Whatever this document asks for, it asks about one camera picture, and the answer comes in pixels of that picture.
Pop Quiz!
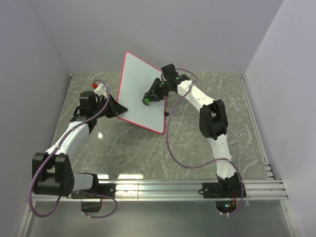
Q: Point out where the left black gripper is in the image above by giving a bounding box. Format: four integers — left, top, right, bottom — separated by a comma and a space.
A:
93, 95, 128, 119

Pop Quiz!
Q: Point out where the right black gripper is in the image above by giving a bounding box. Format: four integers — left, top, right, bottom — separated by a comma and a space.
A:
143, 79, 169, 104

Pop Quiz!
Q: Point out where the pink framed whiteboard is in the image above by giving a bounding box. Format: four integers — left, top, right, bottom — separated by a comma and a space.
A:
117, 52, 165, 134

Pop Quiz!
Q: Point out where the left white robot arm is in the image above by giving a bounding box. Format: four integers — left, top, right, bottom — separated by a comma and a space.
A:
31, 91, 128, 197

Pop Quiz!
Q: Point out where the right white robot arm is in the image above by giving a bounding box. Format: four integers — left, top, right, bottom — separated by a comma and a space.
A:
142, 64, 244, 198

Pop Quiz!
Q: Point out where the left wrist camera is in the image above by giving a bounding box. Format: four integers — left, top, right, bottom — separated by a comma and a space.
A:
92, 83, 108, 97

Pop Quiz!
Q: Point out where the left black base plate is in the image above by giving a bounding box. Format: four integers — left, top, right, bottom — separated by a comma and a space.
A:
71, 183, 116, 199

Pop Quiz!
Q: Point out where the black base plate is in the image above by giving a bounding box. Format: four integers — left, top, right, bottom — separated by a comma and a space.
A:
198, 182, 241, 198
71, 183, 116, 199

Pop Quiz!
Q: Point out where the aluminium front rail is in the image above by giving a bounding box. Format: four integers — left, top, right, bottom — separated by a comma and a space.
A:
101, 179, 288, 201

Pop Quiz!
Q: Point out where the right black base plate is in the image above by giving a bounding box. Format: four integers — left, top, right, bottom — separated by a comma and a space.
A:
198, 182, 241, 198

